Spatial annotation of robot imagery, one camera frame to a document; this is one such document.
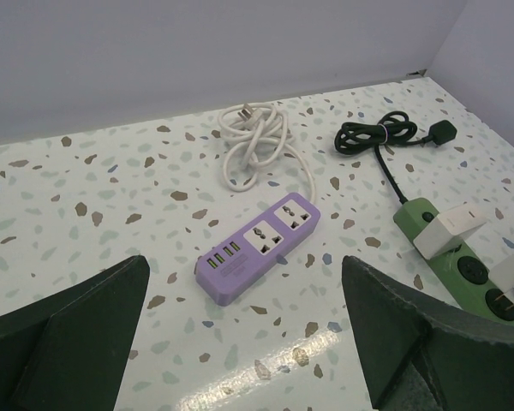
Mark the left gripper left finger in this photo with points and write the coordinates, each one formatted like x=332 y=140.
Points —
x=69 y=350

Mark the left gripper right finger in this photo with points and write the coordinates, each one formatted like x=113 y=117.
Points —
x=419 y=353

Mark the purple power strip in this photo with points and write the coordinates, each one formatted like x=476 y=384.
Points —
x=236 y=263

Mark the green power strip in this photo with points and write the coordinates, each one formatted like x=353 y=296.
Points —
x=460 y=270

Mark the white charger plug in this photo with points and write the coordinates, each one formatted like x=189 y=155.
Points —
x=448 y=230
x=502 y=276

